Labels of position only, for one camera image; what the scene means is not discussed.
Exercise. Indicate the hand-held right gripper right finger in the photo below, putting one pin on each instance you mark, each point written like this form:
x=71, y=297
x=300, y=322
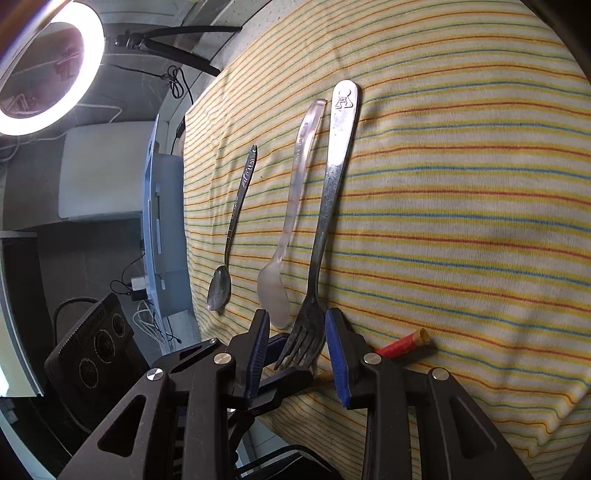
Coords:
x=337, y=364

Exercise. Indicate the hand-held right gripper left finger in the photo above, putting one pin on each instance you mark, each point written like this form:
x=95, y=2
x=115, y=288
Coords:
x=258, y=355

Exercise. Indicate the blue plastic drain basket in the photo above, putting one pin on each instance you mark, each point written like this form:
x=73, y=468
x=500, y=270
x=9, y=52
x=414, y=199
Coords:
x=168, y=221

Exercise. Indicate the metal fork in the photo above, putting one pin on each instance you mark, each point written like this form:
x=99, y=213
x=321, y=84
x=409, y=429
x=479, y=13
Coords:
x=334, y=166

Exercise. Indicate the clear plastic spoon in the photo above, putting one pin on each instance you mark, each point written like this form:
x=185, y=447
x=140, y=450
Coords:
x=273, y=290

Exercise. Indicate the small metal spoon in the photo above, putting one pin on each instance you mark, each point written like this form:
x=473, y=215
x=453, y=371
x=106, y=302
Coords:
x=218, y=288

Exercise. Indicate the black charger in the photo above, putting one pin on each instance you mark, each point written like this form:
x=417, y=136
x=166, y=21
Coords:
x=137, y=295

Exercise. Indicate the white charger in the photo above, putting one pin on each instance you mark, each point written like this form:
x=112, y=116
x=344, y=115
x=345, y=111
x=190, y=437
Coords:
x=137, y=282

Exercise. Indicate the black speaker device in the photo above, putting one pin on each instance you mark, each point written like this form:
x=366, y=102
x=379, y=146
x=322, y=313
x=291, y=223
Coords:
x=99, y=344

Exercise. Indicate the striped cloth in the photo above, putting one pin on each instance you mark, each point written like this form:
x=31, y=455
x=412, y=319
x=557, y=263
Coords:
x=461, y=207

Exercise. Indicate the white cutting board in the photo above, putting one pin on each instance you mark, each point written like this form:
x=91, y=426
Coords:
x=101, y=170

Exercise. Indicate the black tripod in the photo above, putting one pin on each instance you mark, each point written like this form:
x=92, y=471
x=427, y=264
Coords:
x=175, y=48

